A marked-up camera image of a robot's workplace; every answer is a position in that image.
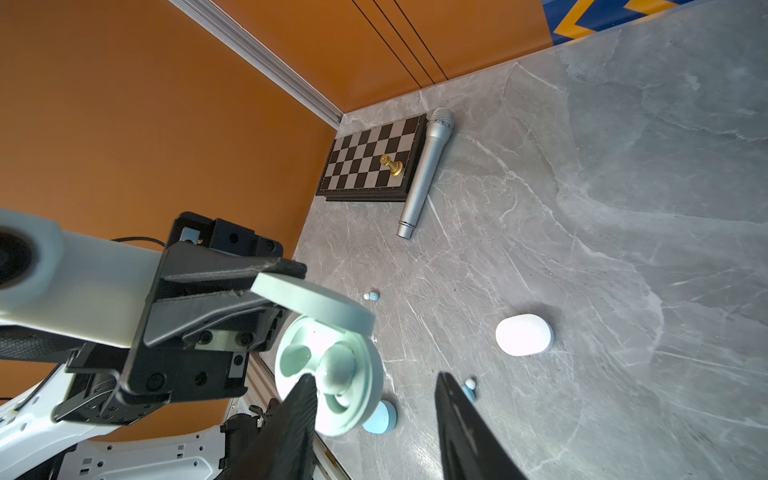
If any white earbud charging case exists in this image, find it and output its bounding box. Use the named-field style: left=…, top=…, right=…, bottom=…
left=495, top=314, right=555, bottom=357

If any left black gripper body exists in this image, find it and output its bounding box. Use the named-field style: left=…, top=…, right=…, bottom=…
left=52, top=212, right=288, bottom=426

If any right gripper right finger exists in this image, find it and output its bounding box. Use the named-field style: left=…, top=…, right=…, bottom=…
left=435, top=372, right=526, bottom=480

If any gold chess pawn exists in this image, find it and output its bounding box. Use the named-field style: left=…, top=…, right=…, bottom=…
left=380, top=155, right=404, bottom=177

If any blue earbud centre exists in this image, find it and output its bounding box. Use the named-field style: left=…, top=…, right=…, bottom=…
left=461, top=377, right=477, bottom=403

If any blue earbud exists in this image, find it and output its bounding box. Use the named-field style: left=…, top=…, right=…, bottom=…
left=363, top=290, right=380, bottom=302
left=461, top=377, right=477, bottom=403

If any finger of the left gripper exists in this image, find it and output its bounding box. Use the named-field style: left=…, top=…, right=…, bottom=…
left=159, top=242, right=307, bottom=283
left=142, top=290, right=282, bottom=348

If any left aluminium corner post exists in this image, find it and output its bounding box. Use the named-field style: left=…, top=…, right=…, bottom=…
left=170, top=0, right=343, bottom=129

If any blue earbud charging case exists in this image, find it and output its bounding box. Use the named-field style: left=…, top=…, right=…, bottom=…
left=363, top=399, right=398, bottom=435

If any silver microphone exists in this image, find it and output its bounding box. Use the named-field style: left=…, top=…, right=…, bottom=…
left=397, top=107, right=455, bottom=240

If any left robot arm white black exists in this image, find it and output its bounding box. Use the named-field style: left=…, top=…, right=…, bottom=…
left=1, top=210, right=307, bottom=479

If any black white chessboard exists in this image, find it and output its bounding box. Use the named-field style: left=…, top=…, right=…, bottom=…
left=316, top=114, right=428, bottom=202

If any blue earbud left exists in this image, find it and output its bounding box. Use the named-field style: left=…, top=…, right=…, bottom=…
left=363, top=290, right=380, bottom=302

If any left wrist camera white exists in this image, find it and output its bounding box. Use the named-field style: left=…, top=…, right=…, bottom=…
left=1, top=209, right=161, bottom=348

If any green earbud charging case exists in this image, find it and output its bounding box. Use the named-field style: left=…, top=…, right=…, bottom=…
left=251, top=273, right=384, bottom=437

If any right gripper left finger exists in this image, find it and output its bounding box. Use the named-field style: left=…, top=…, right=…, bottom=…
left=218, top=374, right=318, bottom=479

